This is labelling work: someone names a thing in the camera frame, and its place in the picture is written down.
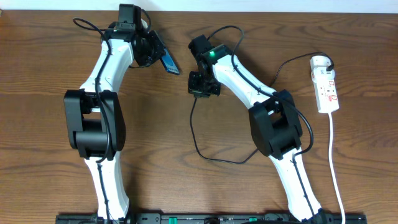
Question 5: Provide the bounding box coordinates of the blue Galaxy smartphone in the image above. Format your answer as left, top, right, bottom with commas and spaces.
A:
160, 48, 180, 75

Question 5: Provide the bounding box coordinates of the black USB charging cable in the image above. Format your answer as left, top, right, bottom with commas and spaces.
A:
189, 52, 335, 165

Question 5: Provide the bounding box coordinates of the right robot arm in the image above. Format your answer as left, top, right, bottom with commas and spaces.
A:
188, 41, 322, 223

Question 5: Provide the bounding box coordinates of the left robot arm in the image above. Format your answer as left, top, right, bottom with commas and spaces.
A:
63, 21, 168, 223

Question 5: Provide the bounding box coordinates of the white power strip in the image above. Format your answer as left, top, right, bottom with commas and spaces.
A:
311, 67, 340, 114

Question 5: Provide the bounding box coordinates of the white power strip cord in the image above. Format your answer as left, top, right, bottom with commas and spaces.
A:
328, 112, 346, 224

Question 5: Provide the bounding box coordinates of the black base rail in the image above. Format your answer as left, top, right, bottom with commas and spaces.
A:
55, 212, 368, 224

